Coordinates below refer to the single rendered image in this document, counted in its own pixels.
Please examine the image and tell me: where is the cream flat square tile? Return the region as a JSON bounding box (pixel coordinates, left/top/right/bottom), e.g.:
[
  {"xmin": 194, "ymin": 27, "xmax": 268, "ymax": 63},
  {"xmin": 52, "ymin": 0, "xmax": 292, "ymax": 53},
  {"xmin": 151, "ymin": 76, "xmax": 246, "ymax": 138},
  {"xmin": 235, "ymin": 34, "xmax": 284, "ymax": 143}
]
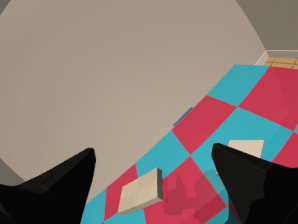
[{"xmin": 227, "ymin": 140, "xmax": 265, "ymax": 159}]

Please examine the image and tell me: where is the beige flat rectangular block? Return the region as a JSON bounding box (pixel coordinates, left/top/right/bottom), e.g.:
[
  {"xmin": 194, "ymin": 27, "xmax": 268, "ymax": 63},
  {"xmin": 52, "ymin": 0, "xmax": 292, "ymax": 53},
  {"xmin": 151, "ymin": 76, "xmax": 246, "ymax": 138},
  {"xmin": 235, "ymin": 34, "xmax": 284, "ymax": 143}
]
[{"xmin": 117, "ymin": 168, "xmax": 164, "ymax": 216}]

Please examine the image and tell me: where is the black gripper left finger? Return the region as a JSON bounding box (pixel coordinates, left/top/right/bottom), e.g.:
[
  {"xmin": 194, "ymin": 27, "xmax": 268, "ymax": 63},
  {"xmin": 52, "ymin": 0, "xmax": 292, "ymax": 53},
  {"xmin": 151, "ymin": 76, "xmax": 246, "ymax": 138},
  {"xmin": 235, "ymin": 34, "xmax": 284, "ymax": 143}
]
[{"xmin": 0, "ymin": 148, "xmax": 97, "ymax": 224}]

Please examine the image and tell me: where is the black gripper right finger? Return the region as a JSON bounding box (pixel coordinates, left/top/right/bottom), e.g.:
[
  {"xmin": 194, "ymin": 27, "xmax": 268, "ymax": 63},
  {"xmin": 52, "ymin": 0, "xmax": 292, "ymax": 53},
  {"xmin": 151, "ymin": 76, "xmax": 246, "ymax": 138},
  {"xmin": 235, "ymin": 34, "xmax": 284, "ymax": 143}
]
[{"xmin": 212, "ymin": 143, "xmax": 298, "ymax": 224}]

